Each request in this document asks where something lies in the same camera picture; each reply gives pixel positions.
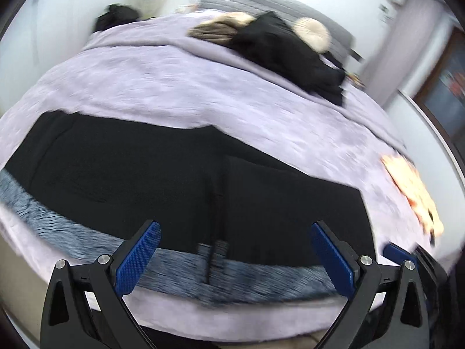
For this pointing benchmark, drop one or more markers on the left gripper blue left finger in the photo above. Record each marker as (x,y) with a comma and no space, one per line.
(132,257)

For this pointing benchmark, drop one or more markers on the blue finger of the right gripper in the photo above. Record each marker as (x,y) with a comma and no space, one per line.
(398,255)

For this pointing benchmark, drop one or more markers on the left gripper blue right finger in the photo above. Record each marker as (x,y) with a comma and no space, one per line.
(337,257)

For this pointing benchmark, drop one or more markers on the black pants with patterned side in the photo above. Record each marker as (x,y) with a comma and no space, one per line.
(235,222)

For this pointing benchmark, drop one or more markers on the orange garment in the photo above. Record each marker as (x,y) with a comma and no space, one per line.
(407,179)

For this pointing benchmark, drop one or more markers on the dark framed window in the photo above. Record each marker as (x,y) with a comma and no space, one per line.
(442,95)

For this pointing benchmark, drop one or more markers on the lilac plush bed blanket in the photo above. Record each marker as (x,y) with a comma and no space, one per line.
(151,72)

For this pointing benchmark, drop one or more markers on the lilac curtain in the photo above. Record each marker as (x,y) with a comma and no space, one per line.
(408,36)

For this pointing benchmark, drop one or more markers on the round cream cushion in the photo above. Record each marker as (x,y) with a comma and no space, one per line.
(313,33)

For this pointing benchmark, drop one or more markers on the black clothes pile on bed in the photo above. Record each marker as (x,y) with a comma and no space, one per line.
(269,42)

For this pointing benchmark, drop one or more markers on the black garment beside bed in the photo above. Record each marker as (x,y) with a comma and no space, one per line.
(115,15)

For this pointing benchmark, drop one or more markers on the brown knitted garment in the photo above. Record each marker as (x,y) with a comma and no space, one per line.
(221,29)

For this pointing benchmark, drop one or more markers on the grey quilted headboard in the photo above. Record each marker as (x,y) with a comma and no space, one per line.
(289,11)

